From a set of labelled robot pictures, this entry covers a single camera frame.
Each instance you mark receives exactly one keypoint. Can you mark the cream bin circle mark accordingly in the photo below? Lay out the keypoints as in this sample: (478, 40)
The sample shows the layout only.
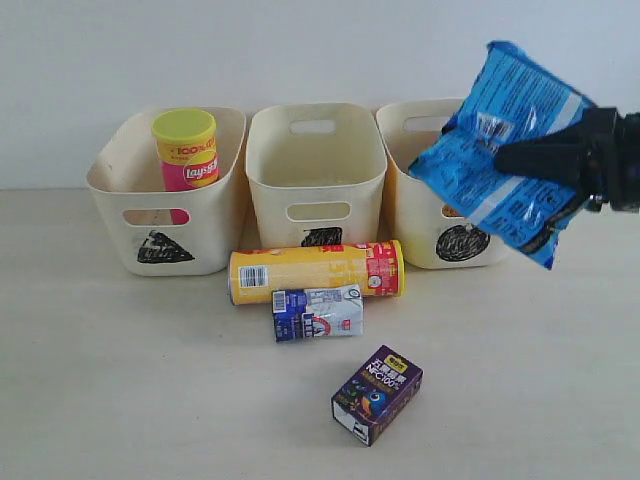
(432, 234)

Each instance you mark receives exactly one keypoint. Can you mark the purple juice carton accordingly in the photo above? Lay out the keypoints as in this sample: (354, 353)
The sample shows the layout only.
(369, 401)

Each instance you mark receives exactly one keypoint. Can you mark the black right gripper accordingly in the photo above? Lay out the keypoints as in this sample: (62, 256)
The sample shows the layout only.
(599, 155)

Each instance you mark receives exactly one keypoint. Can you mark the long yellow chips can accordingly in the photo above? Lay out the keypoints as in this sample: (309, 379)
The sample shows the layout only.
(378, 268)

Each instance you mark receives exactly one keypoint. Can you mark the cream bin square mark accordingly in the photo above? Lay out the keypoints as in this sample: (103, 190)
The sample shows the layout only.
(316, 174)

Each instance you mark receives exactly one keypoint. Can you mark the cream bin triangle mark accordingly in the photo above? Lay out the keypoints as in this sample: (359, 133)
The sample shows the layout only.
(161, 233)

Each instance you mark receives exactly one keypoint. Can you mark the blue white milk carton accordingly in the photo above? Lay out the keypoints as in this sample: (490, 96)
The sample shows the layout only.
(301, 314)

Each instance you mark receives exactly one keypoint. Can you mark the pink yellow Lays can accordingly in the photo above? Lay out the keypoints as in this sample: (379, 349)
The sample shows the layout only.
(187, 148)

